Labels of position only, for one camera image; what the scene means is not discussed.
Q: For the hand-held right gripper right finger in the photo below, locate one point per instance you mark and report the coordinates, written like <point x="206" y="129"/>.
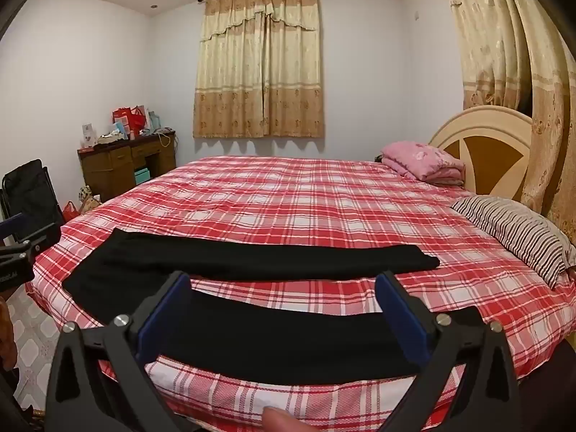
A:
<point x="402" y="319"/>

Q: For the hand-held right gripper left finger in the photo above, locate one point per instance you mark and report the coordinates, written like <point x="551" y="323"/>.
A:
<point x="155" y="324"/>

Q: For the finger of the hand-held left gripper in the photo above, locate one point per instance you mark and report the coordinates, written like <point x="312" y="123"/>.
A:
<point x="42" y="236"/>

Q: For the black pants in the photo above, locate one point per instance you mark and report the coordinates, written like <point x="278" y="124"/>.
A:
<point x="270" y="256"/>

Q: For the person's right hand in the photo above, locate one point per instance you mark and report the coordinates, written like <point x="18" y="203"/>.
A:
<point x="285" y="420"/>

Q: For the small red bag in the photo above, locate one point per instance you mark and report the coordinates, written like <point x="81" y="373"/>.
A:
<point x="71" y="212"/>

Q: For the black folding bag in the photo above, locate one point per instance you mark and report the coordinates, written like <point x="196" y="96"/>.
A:
<point x="31" y="193"/>

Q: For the floral bag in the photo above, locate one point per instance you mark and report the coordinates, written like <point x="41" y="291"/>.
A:
<point x="89" y="200"/>

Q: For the brown wooden desk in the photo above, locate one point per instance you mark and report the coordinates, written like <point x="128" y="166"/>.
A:
<point x="112" y="162"/>

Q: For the white picture box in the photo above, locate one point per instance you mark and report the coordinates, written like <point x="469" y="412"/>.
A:
<point x="89" y="135"/>

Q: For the teal box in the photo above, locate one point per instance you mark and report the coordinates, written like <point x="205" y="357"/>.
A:
<point x="142" y="176"/>

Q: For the blue and white box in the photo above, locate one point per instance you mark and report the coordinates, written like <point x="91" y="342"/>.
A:
<point x="120" y="128"/>

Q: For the striped pillow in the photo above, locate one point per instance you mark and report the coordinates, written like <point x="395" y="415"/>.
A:
<point x="517" y="229"/>

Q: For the red gift bag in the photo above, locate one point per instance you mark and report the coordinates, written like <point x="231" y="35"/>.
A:
<point x="132" y="119"/>

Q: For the bed with red plaid sheet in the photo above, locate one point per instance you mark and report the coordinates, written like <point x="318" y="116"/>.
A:
<point x="315" y="198"/>

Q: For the light blue paper bag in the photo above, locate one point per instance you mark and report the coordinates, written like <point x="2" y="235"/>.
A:
<point x="154" y="120"/>

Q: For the pink folded quilt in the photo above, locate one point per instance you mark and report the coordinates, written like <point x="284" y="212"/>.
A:
<point x="418" y="157"/>

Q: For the beige wooden headboard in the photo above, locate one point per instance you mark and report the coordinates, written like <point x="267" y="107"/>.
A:
<point x="486" y="121"/>

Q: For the beige window curtain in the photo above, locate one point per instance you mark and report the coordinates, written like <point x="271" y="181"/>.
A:
<point x="256" y="76"/>

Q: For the large beige patterned curtain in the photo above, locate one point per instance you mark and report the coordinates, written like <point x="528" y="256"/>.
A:
<point x="495" y="31"/>

